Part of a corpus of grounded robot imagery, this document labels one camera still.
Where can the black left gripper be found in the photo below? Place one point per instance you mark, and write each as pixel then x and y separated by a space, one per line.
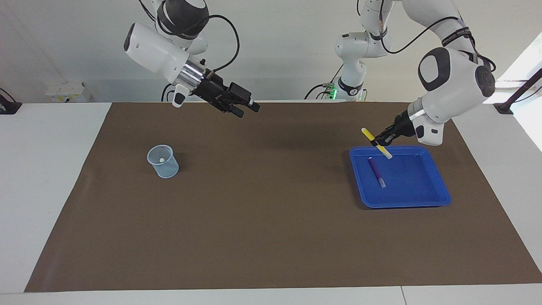
pixel 403 126

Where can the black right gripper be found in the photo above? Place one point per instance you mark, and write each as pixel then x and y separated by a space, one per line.
pixel 211 89

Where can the yellow pen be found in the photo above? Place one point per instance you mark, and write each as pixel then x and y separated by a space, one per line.
pixel 368 134

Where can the purple pen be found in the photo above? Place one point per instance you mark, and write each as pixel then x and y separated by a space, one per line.
pixel 375 169

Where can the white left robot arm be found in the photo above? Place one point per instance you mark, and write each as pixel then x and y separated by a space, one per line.
pixel 453 93

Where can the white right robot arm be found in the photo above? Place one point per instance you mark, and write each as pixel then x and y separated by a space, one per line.
pixel 156 46

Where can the blue plastic tray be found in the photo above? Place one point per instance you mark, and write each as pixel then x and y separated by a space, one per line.
pixel 423 190

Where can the translucent plastic cup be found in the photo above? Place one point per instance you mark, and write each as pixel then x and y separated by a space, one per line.
pixel 167 169

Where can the black clamp stand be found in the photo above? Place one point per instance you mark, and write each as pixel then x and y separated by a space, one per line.
pixel 504 108

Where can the brown table mat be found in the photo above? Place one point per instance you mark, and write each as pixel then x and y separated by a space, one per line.
pixel 271 233

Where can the white power strip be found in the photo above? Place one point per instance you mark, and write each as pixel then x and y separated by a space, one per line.
pixel 63 91

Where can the black table clamp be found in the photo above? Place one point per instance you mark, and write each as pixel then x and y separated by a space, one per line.
pixel 8 108

